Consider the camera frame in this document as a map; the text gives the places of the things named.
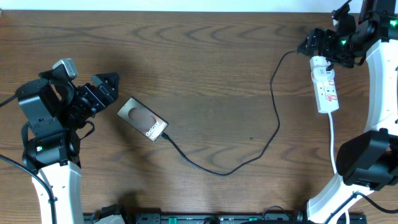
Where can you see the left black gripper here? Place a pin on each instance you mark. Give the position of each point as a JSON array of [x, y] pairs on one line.
[[96, 92]]

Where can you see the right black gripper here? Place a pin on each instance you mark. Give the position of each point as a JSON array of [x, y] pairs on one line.
[[328, 37]]

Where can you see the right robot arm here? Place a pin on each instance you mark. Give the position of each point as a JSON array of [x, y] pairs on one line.
[[367, 163]]

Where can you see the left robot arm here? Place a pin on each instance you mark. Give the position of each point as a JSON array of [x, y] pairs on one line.
[[56, 109]]

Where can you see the white USB charger adapter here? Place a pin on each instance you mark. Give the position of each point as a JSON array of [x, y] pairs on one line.
[[320, 75]]

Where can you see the white power strip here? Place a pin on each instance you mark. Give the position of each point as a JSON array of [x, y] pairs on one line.
[[325, 93]]

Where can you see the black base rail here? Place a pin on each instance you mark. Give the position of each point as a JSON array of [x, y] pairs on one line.
[[158, 218]]

